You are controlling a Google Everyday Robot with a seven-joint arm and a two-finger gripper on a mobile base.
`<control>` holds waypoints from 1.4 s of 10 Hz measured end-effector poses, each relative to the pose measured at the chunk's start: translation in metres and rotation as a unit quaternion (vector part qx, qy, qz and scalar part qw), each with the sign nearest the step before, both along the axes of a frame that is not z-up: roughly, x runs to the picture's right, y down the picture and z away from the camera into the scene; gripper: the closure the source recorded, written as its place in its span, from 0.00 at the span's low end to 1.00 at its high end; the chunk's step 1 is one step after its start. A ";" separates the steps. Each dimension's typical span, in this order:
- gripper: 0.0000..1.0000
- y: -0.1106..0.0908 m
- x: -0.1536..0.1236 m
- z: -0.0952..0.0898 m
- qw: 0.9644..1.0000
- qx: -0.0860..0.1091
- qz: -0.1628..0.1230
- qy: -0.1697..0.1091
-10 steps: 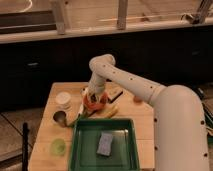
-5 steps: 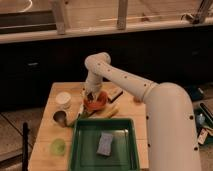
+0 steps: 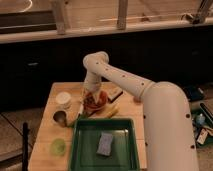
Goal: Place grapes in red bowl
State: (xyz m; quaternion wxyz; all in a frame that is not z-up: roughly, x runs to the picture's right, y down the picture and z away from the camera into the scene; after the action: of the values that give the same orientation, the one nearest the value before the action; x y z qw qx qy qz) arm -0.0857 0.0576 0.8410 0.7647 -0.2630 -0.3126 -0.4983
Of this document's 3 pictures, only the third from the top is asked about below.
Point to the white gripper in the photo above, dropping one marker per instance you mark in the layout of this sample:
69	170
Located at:
92	85

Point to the grapes bunch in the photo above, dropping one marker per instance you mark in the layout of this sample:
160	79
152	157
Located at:
89	99

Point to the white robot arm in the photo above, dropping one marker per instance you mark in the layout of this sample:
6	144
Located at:
168	129

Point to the red bowl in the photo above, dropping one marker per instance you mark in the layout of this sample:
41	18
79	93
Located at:
101	100

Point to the white lidded cup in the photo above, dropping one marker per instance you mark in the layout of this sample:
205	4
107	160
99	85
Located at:
63	100

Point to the yellow corn toy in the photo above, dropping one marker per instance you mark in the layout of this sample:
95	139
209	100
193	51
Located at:
108	112

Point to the metal cup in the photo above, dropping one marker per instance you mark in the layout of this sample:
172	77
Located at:
60	118

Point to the blue grey sponge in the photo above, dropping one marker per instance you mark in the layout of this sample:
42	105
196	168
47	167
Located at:
105	143

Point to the green plastic lid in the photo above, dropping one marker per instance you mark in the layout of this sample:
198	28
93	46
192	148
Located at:
58	147

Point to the green plastic tray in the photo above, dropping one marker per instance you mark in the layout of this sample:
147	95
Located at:
87	132

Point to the black pole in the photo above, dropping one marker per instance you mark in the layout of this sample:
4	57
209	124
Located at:
25	147

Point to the blue object on floor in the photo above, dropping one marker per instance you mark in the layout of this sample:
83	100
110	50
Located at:
193	93

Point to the green crate with items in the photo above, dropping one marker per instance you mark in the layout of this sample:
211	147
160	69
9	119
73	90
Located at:
202	119

